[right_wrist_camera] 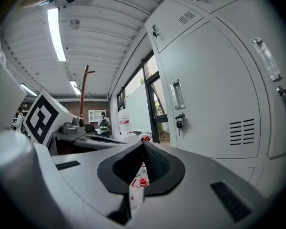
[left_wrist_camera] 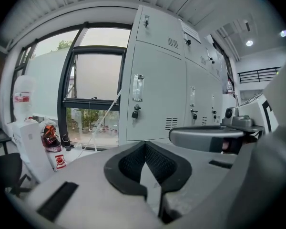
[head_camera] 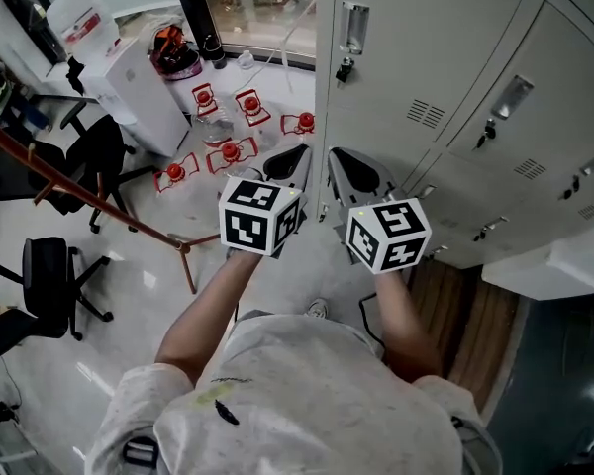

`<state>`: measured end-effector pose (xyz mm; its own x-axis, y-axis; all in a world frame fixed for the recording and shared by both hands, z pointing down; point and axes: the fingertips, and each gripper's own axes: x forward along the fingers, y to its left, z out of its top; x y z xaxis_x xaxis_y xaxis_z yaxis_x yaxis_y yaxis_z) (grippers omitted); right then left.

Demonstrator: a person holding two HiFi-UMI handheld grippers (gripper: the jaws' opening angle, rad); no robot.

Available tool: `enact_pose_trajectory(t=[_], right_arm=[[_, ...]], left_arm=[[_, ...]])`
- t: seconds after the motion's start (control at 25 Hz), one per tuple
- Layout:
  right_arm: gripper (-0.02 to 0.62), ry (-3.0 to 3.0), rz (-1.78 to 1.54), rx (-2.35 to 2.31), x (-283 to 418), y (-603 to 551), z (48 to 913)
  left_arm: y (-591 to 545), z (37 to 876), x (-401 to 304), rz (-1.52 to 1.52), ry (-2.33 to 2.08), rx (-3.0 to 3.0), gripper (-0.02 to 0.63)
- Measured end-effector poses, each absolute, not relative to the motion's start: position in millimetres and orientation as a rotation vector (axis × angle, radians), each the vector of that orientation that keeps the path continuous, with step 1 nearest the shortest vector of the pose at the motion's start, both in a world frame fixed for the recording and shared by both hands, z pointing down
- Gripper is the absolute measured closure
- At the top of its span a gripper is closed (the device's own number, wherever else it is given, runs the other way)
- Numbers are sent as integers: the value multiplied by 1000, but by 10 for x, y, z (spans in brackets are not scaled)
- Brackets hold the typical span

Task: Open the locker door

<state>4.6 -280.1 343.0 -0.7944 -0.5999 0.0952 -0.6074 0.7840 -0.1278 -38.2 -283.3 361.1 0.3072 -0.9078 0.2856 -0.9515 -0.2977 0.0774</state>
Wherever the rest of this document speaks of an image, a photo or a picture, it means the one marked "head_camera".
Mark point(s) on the white water dispenser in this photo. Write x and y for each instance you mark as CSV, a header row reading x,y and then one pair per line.
x,y
138,97

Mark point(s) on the black bottle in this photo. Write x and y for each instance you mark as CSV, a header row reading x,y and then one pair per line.
x,y
213,47

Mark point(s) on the clear dispenser bottle red label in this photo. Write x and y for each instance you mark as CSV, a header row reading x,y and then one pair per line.
x,y
79,13

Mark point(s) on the small clear plastic bottle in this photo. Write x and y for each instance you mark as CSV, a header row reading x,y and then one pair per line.
x,y
246,60

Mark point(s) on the person's right forearm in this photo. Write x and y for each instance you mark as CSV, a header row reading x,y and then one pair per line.
x,y
401,324

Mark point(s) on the brown wooden coat rack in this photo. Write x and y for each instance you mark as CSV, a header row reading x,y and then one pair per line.
x,y
79,188

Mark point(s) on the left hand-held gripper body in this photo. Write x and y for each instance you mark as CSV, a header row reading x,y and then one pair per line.
x,y
250,220

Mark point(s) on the black window frame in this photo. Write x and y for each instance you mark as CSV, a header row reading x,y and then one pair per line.
x,y
193,8

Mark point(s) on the brown wooden pallet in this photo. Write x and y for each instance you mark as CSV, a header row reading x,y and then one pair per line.
x,y
465,324

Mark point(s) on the clear water jug red cap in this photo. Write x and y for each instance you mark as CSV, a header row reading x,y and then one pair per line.
x,y
174,171
251,104
230,151
204,98
305,121

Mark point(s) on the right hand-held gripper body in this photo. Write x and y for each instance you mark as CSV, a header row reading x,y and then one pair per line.
x,y
391,238

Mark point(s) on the person's left forearm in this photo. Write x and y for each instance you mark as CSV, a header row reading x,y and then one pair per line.
x,y
203,314

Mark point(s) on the person's grey shoe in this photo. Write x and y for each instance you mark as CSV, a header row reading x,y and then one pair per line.
x,y
318,309

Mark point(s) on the grey metal locker cabinet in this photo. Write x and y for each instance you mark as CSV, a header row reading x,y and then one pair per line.
x,y
425,57

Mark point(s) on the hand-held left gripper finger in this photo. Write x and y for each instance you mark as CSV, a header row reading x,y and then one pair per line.
x,y
282,159
303,173

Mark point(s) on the black office chair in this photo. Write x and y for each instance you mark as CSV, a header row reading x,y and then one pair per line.
x,y
99,156
47,285

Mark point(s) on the person's grey shirt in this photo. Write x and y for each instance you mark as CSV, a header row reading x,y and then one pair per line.
x,y
302,404

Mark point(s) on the white refrigerator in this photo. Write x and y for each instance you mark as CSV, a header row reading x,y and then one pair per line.
x,y
549,265

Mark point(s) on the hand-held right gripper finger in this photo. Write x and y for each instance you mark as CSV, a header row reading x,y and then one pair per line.
x,y
376,176
339,186

